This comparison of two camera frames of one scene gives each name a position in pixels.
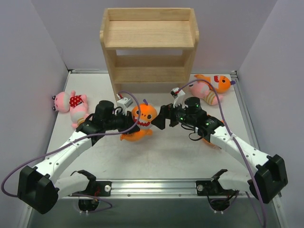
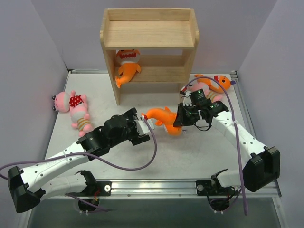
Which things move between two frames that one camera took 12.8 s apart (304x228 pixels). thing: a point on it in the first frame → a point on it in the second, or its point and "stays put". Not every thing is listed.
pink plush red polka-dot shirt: (63, 101) stays put
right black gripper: (171, 115) → (179, 116)
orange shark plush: (147, 113) → (128, 59)
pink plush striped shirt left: (78, 114) stays put
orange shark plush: (213, 145) → (164, 117)
